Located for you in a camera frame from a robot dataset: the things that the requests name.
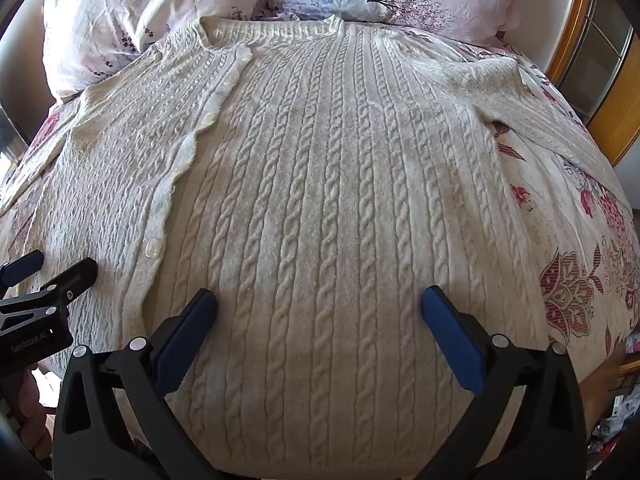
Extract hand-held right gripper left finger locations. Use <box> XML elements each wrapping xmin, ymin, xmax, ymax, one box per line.
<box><xmin>51</xmin><ymin>288</ymin><xmax>226</xmax><ymax>480</ymax></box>

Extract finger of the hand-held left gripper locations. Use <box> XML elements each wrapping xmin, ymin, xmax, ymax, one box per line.
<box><xmin>0</xmin><ymin>257</ymin><xmax>99</xmax><ymax>312</ymax></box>
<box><xmin>0</xmin><ymin>250</ymin><xmax>45</xmax><ymax>288</ymax></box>

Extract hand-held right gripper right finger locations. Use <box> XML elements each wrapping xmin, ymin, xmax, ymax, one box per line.
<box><xmin>415</xmin><ymin>285</ymin><xmax>587</xmax><ymax>480</ymax></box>

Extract cream cable knit cardigan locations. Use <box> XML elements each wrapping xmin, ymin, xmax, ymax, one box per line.
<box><xmin>0</xmin><ymin>14</ymin><xmax>618</xmax><ymax>476</ymax></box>

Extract person's left hand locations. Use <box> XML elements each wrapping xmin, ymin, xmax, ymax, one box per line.
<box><xmin>14</xmin><ymin>363</ymin><xmax>52</xmax><ymax>455</ymax></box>

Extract floral quilted bedspread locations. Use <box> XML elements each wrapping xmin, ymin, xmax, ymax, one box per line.
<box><xmin>0</xmin><ymin>22</ymin><xmax>640</xmax><ymax>381</ymax></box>

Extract colourful packaging clutter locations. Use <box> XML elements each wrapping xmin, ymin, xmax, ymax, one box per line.
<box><xmin>585</xmin><ymin>332</ymin><xmax>640</xmax><ymax>461</ymax></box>

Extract wooden framed glass door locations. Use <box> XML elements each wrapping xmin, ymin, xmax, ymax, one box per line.
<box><xmin>544</xmin><ymin>0</ymin><xmax>637</xmax><ymax>163</ymax></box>

